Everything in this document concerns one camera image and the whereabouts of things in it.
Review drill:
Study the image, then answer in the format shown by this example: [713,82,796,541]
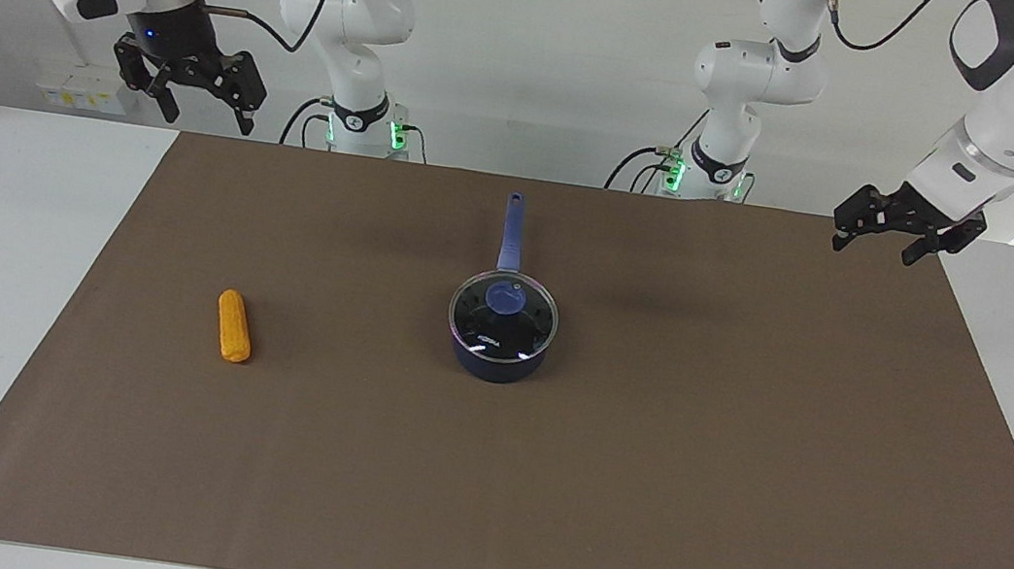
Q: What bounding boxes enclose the white wall socket boxes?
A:
[33,61,130,117]

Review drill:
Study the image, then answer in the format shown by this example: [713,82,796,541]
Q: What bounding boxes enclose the black base cables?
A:
[604,97,712,202]
[278,93,434,165]

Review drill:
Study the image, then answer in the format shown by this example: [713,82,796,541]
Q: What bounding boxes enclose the black left base cables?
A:
[604,97,712,202]

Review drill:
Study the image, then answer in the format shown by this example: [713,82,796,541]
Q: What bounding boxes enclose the dark blue saucepan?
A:
[440,185,576,392]

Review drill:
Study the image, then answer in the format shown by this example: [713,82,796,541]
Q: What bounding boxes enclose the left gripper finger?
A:
[828,181,903,260]
[900,228,965,275]

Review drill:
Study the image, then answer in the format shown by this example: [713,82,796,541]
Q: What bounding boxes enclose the brown table mat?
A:
[0,106,1014,569]

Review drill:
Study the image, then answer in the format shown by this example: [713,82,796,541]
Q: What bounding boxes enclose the black right base cables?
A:
[278,93,434,165]

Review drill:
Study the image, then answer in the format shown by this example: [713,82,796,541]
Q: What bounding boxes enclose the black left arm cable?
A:
[802,0,1014,193]

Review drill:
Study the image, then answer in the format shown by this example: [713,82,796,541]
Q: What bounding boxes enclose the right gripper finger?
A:
[104,31,190,125]
[198,46,273,139]

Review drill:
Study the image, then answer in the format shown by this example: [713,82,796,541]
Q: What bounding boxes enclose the glass lid with blue knob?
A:
[443,263,565,371]

